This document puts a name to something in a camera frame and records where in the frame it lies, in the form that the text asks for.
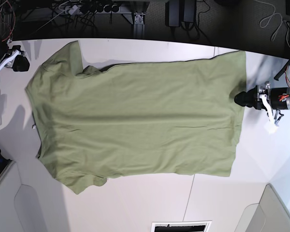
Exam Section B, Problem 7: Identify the green t-shirt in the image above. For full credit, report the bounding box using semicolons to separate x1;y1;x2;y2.
26;42;247;194

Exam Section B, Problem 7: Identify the black power strip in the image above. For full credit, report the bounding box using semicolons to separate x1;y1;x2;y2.
60;1;148;16

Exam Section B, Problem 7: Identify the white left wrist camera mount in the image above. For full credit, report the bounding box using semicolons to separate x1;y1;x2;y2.
261;94;284;134

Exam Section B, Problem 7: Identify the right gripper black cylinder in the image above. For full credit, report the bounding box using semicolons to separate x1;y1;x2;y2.
0;37;30;72

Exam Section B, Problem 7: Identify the grey chair left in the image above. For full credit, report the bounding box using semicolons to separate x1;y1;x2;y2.
0;161;48;232

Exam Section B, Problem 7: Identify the grey coiled cable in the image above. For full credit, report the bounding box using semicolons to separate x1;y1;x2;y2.
256;0;290;42

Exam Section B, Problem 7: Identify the white framed floor vent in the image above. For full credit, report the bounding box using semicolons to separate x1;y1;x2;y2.
150;221;212;232

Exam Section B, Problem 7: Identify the grey chair right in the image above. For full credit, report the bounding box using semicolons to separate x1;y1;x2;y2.
235;184;290;232

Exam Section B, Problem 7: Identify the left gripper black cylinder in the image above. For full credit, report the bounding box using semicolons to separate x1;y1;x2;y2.
234;84;290;110

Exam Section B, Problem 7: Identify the grey chair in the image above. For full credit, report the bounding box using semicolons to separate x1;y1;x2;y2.
0;161;48;232
235;184;290;232

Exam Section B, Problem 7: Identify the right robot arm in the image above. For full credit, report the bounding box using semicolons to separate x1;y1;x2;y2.
0;0;30;72

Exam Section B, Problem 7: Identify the grey table leg bracket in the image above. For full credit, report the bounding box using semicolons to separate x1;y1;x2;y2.
133;14;145;39

